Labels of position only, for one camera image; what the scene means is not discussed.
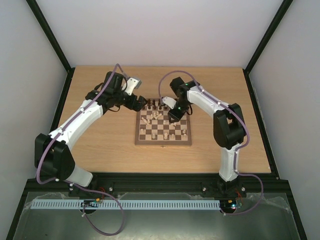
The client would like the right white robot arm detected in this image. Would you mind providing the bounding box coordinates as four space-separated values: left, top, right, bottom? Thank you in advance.
162 77 248 196

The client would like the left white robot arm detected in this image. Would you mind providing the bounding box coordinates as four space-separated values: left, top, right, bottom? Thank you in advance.
34 71 147 187

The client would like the left white pieces pile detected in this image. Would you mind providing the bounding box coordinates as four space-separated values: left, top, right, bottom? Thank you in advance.
140 112 163 125

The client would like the wooden chess board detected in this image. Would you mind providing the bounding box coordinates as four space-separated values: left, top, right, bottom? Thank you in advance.
134 109 192 147

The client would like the metal front tray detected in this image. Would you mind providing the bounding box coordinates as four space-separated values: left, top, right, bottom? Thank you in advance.
7 192 300 240

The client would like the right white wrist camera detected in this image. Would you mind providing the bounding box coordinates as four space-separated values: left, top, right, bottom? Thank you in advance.
161 96 177 109

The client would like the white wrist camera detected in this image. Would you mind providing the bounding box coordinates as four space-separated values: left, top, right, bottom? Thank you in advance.
124 77 142 96
161 96 177 109

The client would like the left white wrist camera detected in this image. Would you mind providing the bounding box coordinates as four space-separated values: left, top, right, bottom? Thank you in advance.
124 77 142 96

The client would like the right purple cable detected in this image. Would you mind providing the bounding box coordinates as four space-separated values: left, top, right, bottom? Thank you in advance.
158 70 265 216

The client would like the purple cable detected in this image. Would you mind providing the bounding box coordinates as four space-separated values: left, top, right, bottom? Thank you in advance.
158 70 265 216
36 63 131 236

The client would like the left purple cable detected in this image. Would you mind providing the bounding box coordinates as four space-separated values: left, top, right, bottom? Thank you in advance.
36 63 131 236

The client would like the left black frame post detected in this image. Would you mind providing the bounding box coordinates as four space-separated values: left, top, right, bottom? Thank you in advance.
26 0 74 74

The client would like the black frame post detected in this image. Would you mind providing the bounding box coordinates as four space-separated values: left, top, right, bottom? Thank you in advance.
26 0 74 74
243 0 295 73

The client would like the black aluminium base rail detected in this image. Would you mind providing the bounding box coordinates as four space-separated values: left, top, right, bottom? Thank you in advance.
24 172 292 198

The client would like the grey slotted cable duct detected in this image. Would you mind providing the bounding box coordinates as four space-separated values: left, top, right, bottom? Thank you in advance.
30 199 221 211

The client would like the right black frame post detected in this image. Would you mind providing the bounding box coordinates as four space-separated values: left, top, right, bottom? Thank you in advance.
243 0 295 73

